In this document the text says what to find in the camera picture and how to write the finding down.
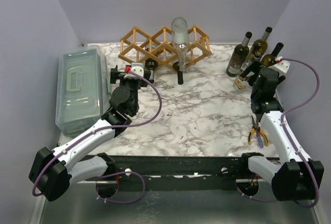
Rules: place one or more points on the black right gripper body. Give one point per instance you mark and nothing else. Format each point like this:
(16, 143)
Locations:
(258, 66)

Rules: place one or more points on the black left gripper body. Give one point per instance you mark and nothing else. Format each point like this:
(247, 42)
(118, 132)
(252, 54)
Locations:
(133, 86)

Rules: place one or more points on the clear square glass bottle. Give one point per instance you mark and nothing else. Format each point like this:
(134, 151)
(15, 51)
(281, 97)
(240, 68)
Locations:
(241, 83)

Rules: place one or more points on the green wine bottle brown label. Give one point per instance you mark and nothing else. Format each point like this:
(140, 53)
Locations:
(151, 64)

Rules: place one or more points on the clear round glass bottle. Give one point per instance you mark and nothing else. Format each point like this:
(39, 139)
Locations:
(180, 40)

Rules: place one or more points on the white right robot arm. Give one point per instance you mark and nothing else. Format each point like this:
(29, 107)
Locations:
(297, 177)

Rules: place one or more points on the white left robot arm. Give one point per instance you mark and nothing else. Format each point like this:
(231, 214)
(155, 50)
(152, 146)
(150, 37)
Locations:
(53, 171)

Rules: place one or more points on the green bottle front right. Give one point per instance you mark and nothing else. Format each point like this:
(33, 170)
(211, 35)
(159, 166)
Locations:
(270, 59)

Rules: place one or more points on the green bottle silver neck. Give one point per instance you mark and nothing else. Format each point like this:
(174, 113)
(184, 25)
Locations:
(238, 56)

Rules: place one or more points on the tall green bottle rear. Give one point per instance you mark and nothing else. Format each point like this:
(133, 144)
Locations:
(260, 45)

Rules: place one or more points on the wooden lattice wine rack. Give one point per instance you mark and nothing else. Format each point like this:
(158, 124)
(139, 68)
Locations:
(139, 46)

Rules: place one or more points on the green bottle in rack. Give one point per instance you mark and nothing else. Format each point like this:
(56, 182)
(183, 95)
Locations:
(179, 75)

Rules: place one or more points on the translucent plastic storage box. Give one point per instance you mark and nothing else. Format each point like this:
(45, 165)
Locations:
(82, 90)

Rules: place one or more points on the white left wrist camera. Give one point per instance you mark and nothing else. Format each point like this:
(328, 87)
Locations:
(134, 71)

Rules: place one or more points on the yellow handled pliers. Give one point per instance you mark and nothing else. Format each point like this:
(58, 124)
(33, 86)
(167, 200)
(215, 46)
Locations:
(260, 135)

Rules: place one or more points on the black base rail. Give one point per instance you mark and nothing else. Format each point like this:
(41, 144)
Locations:
(164, 173)

